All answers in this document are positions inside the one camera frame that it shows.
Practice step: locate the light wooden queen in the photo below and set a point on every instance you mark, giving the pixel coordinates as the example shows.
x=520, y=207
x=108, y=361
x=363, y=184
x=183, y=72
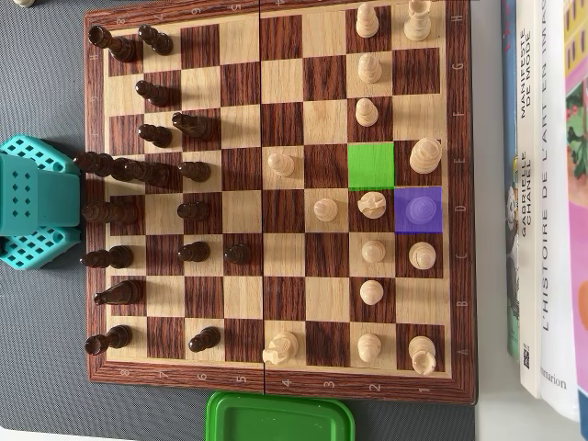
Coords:
x=420, y=210

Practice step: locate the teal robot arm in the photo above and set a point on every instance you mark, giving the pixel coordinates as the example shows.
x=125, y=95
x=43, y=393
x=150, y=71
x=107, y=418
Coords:
x=41, y=202

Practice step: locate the light chess piece off board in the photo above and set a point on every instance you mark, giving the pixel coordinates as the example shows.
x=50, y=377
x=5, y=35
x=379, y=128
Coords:
x=24, y=2

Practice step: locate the light wooden pawn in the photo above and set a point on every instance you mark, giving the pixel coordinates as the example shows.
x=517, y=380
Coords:
x=366, y=112
x=326, y=210
x=371, y=292
x=367, y=22
x=369, y=69
x=373, y=252
x=281, y=164
x=369, y=348

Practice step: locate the dark wooden pawn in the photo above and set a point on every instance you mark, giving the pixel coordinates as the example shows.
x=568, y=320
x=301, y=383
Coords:
x=204, y=340
x=156, y=40
x=195, y=171
x=193, y=211
x=237, y=254
x=154, y=93
x=156, y=135
x=194, y=252

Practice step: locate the wooden folding chessboard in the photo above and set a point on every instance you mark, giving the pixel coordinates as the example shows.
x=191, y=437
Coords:
x=285, y=298

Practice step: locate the light wooden bishop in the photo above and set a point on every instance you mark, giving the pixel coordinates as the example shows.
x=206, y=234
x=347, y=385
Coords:
x=421, y=255

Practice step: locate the dark wooden knight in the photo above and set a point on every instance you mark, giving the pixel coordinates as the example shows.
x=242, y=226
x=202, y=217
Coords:
x=195, y=125
x=121, y=292

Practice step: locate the dark wooden bishop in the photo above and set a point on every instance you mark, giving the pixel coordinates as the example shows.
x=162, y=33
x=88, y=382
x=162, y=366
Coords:
x=156, y=174
x=105, y=258

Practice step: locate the light wooden king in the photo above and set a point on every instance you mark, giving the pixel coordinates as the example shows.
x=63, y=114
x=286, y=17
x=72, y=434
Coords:
x=426, y=156

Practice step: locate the light wooden rook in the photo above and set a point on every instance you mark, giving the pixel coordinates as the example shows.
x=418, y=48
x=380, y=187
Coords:
x=418, y=23
x=422, y=354

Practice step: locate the dark wooden queen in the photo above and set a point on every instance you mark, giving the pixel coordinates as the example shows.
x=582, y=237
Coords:
x=105, y=212

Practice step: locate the green plastic container lid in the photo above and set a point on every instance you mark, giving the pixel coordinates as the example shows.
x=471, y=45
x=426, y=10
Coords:
x=275, y=418

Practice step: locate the dark wooden king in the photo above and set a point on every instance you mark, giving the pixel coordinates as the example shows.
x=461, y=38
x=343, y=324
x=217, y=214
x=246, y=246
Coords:
x=89, y=163

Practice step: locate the thin blue panda book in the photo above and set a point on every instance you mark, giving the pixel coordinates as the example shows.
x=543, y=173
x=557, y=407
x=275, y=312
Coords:
x=511, y=220

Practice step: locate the dark wooden rook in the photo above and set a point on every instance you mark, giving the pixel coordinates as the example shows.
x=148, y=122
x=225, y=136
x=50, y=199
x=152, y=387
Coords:
x=119, y=46
x=110, y=340

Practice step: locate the white Gabrielle Chanel book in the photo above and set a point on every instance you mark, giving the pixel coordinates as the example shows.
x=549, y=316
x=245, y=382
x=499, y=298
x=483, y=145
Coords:
x=528, y=138

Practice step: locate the white art history book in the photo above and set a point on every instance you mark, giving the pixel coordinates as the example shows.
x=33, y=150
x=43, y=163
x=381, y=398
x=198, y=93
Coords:
x=553, y=184

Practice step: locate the grey table mat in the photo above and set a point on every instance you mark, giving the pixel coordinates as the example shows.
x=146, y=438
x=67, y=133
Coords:
x=46, y=344

